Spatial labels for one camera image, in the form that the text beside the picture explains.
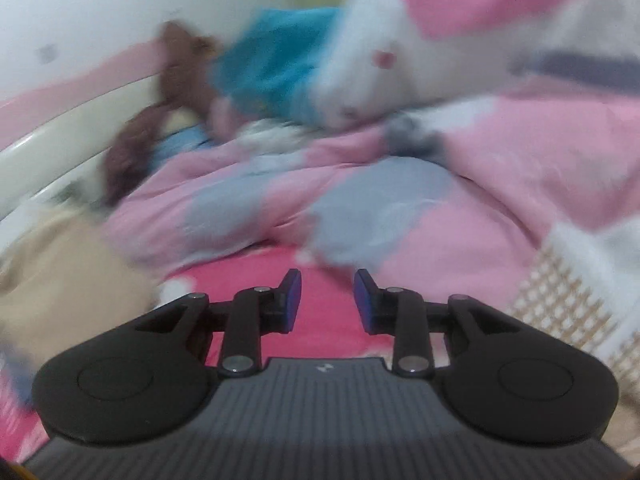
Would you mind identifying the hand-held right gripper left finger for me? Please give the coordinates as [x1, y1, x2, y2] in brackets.
[135, 268, 303, 377]

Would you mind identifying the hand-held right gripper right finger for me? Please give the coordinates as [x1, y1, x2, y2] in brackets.
[353, 268, 521, 378]

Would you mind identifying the beige white checked knit sweater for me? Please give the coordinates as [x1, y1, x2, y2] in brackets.
[505, 220, 640, 396]

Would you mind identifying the pink floral bed sheet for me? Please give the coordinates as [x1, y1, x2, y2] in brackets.
[0, 245, 546, 461]

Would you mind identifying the white patterned cloth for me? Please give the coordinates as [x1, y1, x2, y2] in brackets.
[235, 122, 308, 153]

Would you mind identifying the pink floral duvet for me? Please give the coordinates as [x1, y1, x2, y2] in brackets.
[105, 0, 640, 286]

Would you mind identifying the light blue cloth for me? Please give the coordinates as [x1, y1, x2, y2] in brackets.
[147, 125, 216, 173]

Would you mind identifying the cream cloth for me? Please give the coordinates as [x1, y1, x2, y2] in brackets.
[0, 205, 161, 356]

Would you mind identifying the brown padded jacket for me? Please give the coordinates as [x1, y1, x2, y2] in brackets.
[102, 20, 221, 206]

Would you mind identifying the cream and pink headboard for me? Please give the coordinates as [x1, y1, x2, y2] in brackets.
[0, 42, 171, 221]

